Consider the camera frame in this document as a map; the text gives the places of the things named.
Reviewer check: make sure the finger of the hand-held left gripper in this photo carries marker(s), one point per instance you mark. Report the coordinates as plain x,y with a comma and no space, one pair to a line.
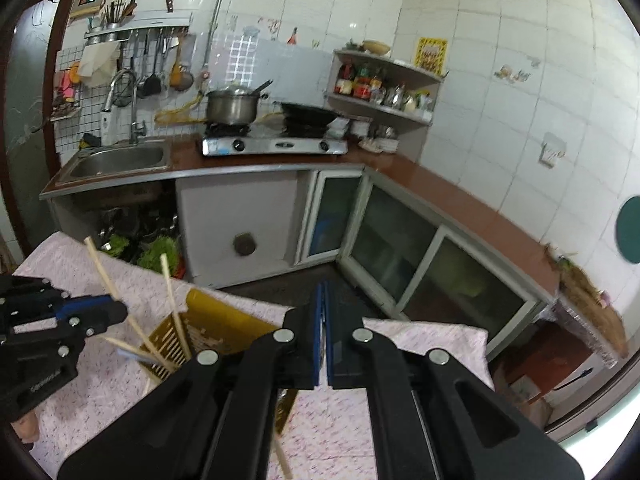
105,316
85,305

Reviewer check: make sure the white hanging cloth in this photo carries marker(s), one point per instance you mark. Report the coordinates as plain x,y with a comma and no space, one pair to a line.
97,62

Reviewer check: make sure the wall rack with hanging utensils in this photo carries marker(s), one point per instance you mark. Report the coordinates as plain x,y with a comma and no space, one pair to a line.
150,60

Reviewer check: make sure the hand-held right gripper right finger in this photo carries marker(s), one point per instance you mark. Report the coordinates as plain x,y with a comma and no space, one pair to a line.
336,355

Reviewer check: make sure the white wall device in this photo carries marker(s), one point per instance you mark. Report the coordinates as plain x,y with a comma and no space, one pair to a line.
87,5

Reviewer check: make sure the steel faucet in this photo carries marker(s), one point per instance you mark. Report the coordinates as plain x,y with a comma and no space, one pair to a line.
134,105

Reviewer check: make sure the yellow perforated utensil holder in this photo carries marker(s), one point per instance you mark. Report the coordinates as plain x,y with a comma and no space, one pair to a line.
220,320

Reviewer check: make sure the leafy green vegetables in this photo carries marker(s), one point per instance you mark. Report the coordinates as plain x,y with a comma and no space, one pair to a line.
160,252

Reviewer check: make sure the steel cooking pot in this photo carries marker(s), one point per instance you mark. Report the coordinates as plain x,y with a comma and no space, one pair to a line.
230,107

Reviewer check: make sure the green round board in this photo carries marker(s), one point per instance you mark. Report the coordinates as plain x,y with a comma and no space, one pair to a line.
630,230

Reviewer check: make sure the wall chopstick cup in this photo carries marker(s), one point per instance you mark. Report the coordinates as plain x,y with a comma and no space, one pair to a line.
116,15

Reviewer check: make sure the black wok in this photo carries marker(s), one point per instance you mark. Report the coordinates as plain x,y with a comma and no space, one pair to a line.
305,116

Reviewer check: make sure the woven bowl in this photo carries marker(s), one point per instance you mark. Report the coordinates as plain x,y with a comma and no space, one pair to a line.
376,47

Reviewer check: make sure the yellow wall poster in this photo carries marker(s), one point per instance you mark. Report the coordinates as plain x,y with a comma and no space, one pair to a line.
430,56

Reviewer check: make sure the kitchen counter cabinet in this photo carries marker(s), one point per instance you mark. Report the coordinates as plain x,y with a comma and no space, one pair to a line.
240,200

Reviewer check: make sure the floral tablecloth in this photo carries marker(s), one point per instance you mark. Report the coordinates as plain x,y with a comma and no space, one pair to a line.
100,410

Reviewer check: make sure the white wall outlet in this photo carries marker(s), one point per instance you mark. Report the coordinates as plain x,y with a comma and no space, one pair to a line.
552,152

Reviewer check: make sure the white appliance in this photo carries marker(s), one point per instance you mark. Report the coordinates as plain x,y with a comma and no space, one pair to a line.
575,380

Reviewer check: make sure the straw broom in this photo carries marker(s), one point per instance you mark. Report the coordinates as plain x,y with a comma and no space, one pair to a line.
585,290

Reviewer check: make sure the row of condiment bottles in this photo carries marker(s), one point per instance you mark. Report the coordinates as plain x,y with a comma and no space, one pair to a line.
360,85

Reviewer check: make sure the grey wall pipe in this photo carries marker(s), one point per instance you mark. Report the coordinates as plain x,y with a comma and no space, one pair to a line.
215,20

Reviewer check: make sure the steel sink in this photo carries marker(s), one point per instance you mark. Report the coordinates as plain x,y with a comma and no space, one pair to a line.
117,160

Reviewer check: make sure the corner wall shelf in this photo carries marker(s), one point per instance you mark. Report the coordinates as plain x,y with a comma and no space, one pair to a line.
380,109

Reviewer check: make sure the person's left hand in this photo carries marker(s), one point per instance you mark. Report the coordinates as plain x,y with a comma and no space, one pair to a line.
25,427

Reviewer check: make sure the steel gas stove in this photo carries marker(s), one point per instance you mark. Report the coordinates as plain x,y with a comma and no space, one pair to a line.
275,146

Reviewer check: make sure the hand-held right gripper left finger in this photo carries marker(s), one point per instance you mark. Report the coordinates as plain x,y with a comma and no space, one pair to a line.
314,350

